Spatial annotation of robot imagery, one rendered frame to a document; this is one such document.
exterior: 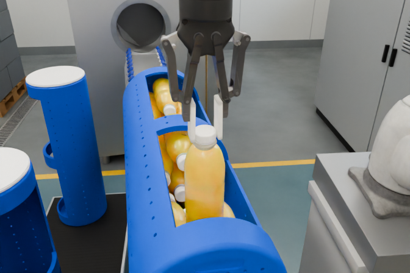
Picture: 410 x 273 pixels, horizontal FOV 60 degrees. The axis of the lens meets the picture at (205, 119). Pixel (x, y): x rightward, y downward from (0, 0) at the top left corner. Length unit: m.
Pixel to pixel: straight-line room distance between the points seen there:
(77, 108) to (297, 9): 4.52
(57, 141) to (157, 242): 1.38
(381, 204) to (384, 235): 0.08
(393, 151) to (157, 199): 0.54
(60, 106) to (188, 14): 1.42
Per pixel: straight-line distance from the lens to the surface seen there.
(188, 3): 0.50
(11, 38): 4.57
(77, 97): 1.88
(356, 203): 0.99
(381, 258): 0.90
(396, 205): 0.99
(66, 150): 1.98
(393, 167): 0.92
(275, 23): 5.83
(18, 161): 1.27
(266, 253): 0.64
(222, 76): 0.55
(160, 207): 0.69
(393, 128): 0.90
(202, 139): 0.58
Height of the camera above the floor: 1.67
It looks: 28 degrees down
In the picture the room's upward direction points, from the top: straight up
